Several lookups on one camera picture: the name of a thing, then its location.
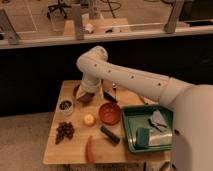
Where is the grey crumpled cloth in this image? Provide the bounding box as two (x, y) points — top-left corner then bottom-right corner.
(148, 110), (167, 132)

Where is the red bowl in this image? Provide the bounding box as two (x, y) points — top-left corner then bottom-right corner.
(98, 102), (121, 125)

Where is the green sponge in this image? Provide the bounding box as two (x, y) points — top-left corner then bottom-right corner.
(135, 127), (149, 148)

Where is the yellow round fruit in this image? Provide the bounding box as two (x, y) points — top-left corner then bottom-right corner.
(83, 114), (96, 126)

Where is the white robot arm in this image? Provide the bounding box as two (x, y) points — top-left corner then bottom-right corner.
(76, 46), (213, 171)

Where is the green plastic tray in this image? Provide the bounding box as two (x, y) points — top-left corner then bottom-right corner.
(121, 104), (173, 153)

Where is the clear plastic bag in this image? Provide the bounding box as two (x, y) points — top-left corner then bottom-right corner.
(149, 129), (172, 146)

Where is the black office chair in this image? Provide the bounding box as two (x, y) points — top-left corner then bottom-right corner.
(47, 0), (70, 19)

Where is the black handled kitchen tool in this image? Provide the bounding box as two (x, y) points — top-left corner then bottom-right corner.
(102, 89), (118, 103)

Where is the metal spoon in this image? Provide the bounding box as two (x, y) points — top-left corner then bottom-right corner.
(112, 82), (117, 94)

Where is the translucent grey gripper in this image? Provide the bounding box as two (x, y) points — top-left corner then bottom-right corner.
(76, 80), (101, 102)

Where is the black rectangular block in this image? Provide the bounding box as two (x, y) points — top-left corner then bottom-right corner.
(100, 126), (120, 144)

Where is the wooden table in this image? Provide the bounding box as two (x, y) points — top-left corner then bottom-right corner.
(43, 80), (170, 164)

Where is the purple bowl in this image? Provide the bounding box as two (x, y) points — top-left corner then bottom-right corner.
(73, 84), (94, 103)

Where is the dark grape bunch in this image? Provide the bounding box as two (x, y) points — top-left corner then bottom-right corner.
(55, 122), (75, 144)

